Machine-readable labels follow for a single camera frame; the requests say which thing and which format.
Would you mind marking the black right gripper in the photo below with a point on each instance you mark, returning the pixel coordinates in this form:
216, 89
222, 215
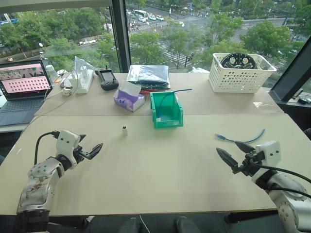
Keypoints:
250, 162

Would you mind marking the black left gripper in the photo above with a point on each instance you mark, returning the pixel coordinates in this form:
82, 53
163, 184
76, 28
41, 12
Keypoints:
81, 154

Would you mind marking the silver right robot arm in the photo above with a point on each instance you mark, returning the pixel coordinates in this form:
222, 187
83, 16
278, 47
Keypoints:
289, 194

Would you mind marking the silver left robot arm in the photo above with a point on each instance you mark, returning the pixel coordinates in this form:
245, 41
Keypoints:
36, 184

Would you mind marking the small white adapter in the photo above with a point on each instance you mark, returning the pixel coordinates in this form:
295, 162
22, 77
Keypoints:
124, 129

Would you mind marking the white power adapter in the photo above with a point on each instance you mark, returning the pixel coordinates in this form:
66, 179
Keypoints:
84, 71

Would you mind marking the clear plastic film piece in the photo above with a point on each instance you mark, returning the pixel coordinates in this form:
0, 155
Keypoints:
266, 105

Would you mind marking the small white round case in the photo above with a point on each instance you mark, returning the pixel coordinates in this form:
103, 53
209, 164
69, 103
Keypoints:
66, 92

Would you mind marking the purple tissue pack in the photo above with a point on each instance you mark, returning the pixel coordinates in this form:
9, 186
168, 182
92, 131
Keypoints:
127, 100

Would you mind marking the white power strip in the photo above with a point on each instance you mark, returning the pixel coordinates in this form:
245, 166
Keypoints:
83, 82

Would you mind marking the black handheld remote controller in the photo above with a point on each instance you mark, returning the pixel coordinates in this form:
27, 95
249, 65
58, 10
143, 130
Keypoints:
107, 78

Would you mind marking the white perforated plastic basket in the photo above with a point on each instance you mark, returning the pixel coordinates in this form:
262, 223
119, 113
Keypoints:
238, 77

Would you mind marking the red flat item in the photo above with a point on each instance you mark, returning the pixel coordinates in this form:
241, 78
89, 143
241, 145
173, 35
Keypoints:
145, 92

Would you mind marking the green plastic bin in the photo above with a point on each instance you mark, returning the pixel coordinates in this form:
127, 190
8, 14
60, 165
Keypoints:
167, 116

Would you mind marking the clear plastic water bottle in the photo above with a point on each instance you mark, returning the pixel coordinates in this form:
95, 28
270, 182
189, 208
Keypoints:
52, 74

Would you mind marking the clear plastic bag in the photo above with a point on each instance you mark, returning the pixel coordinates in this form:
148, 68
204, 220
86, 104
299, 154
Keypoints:
81, 63

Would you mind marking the open laptop computer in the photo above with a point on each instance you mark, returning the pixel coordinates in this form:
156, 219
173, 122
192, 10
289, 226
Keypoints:
22, 85

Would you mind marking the dark blue bagged cloth stack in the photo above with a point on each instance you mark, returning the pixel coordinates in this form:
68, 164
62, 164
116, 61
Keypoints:
148, 75

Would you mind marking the black round circuit board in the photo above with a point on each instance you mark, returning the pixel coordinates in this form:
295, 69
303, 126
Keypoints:
239, 60

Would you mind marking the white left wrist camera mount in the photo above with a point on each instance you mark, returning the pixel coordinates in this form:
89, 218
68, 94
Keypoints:
66, 143

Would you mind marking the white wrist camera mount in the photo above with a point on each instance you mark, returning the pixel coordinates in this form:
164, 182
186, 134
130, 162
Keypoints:
66, 143
269, 153

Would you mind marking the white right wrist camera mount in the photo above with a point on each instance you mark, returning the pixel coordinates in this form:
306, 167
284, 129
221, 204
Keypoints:
269, 153

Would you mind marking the black slanted window frame beam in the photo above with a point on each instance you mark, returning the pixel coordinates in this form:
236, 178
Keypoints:
294, 70

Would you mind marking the black window frame pillar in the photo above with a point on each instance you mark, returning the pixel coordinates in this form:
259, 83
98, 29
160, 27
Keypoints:
120, 36

